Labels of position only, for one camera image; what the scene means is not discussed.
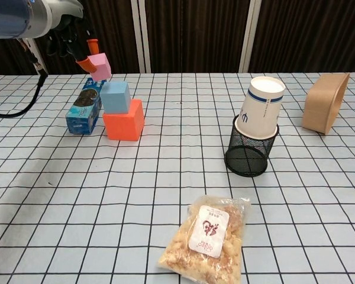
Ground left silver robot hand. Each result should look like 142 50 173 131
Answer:
46 0 100 74

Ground pink foam cube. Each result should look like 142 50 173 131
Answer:
87 53 112 81

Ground light blue foam cube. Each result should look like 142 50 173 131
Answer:
99 81 131 115

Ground orange foam cube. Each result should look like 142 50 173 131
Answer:
102 99 145 141

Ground blue Oreo cookie box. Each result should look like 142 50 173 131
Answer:
65 77 109 136

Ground white paper cup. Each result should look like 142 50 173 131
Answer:
235 76 286 139

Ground black mesh pen holder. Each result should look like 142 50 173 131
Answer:
224 115 280 178

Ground clear snack bag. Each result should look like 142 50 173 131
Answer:
157 195 251 284

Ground white metal frame post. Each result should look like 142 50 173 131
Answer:
17 37 49 75
238 0 263 73
132 0 152 74

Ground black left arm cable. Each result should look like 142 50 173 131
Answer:
0 44 48 118

